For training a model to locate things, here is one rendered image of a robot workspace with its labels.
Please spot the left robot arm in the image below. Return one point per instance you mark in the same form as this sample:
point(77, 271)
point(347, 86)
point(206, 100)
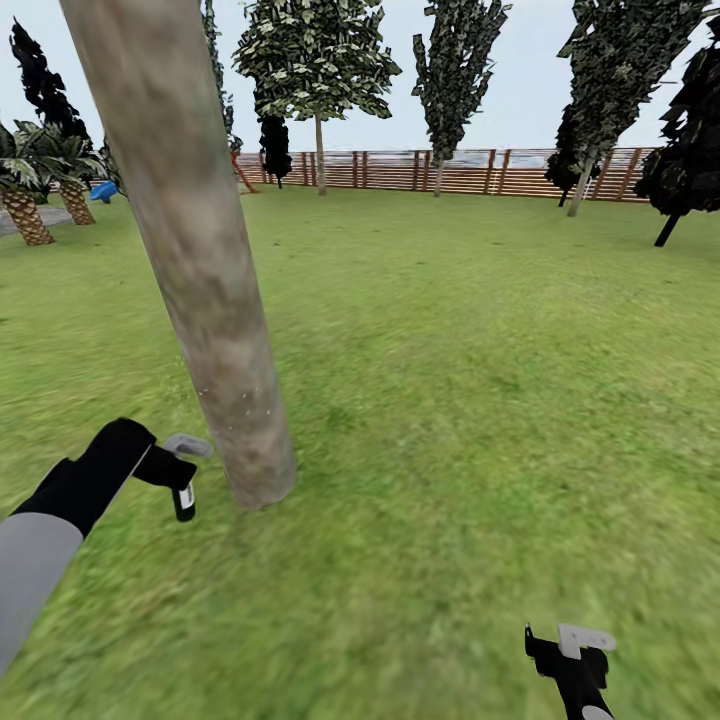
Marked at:
point(41, 537)

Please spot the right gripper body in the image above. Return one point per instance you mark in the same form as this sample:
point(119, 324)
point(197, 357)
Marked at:
point(550, 662)

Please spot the pesticide atomizer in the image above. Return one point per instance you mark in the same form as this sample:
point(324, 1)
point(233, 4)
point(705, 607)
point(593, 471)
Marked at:
point(184, 503)

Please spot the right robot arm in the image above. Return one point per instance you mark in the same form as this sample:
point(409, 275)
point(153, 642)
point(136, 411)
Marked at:
point(578, 665)

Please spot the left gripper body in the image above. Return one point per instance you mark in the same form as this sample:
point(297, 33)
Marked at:
point(173, 472)

